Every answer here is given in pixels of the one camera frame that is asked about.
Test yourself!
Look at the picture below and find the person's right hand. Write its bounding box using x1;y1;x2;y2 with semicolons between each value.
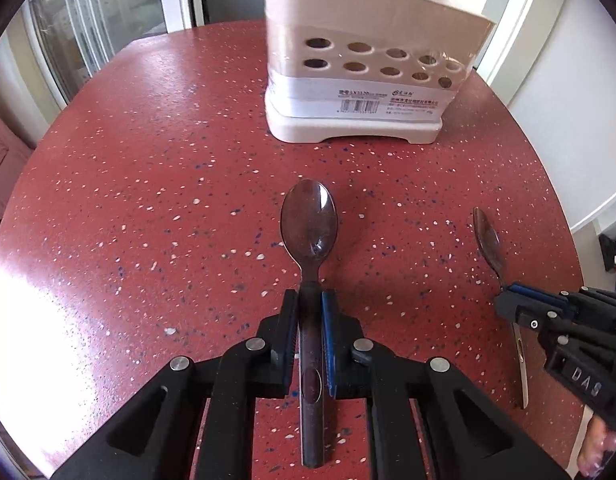
576;411;616;479

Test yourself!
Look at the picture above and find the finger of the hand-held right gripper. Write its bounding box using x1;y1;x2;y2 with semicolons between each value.
508;284;582;319
494;292;569;334

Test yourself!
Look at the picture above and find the metal spoon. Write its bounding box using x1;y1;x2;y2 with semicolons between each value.
472;207;530;409
280;178;339;468

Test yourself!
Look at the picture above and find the glass sliding door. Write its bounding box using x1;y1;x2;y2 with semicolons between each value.
27;0;169;103

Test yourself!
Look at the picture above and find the beige plastic utensil holder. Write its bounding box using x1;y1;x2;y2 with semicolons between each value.
262;0;498;145

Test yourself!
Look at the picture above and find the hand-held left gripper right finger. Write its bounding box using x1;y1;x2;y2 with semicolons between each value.
321;289;571;480

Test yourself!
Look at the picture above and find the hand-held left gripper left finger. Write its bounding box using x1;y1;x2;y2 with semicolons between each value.
50;289;301;480

